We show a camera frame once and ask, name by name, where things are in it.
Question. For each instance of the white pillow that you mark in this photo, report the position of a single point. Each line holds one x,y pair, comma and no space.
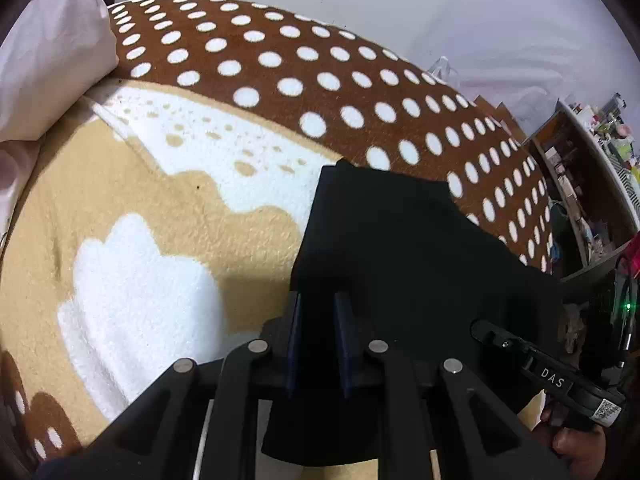
53,54

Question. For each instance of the cluttered wooden shelf unit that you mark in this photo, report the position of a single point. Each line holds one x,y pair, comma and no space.
592,216

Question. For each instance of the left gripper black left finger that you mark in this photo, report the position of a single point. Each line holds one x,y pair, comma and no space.
281,336

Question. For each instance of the brown polka dot blanket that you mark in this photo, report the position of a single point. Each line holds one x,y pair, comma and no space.
165,209

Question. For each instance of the person's right hand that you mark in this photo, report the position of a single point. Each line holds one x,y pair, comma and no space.
584,451

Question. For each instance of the black pants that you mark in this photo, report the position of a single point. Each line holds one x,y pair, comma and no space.
408,260

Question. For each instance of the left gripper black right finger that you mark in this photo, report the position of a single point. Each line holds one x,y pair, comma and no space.
354,332

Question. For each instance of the clear plastic bottle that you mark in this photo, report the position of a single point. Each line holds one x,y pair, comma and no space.
442,70

